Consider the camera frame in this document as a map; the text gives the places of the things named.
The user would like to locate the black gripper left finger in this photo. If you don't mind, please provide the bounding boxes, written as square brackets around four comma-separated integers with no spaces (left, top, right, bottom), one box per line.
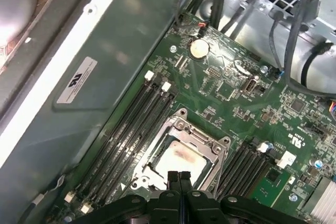
[69,172,182,224]

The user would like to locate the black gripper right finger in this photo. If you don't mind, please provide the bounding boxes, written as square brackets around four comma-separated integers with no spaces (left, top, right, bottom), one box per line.
[181,172,283,224]

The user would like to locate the wire locking lever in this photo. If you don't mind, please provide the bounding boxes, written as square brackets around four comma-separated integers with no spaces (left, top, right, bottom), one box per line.
[215,137,233,185]

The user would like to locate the silver topped CPU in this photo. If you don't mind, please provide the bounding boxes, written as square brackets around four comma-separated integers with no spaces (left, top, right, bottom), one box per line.
[145,138,209,185]

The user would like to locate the metal socket cover frame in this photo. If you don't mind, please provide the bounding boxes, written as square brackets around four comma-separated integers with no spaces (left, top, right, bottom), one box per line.
[133,120,228,190]

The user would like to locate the black RAM slot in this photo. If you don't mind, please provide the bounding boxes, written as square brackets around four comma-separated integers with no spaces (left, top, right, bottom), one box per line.
[65,71,155,202]
[230,142,267,198]
[238,146,271,198]
[96,92,179,209]
[76,76,163,206]
[216,140,254,192]
[81,82,173,214]
[223,141,259,196]

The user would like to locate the CPU socket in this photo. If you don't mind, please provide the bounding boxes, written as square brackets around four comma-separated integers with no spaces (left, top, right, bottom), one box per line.
[130,107,233,192]

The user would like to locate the white board connector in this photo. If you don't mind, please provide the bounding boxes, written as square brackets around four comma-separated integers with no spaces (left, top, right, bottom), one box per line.
[275,151,297,167]

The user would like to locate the green motherboard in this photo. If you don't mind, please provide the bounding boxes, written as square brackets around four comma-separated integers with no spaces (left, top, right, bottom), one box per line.
[49,11,336,224]

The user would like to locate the silver finned heat sink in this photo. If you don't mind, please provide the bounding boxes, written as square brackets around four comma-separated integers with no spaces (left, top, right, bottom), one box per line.
[308,176,336,224]

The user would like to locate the internal USB port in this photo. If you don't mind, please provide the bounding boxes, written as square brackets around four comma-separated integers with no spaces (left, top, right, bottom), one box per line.
[244,76,259,93]

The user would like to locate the white printed sticker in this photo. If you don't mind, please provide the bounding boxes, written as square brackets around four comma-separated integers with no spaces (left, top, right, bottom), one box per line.
[56,56,98,104]

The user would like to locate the round coin cell battery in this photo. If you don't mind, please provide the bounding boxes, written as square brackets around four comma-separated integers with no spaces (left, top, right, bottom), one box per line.
[189,38,211,61]

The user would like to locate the black PC case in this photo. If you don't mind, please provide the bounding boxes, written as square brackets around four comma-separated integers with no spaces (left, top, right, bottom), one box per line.
[0,0,336,224]

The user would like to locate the metal drive cage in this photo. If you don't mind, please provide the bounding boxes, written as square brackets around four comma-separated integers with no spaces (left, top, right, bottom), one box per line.
[199,0,336,93]

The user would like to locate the red and black wire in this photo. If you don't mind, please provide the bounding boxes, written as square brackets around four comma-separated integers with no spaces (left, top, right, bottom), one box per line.
[194,20,209,37]

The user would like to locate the grey cable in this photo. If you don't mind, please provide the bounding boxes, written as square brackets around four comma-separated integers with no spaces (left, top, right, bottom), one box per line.
[285,0,336,96]
[267,6,286,74]

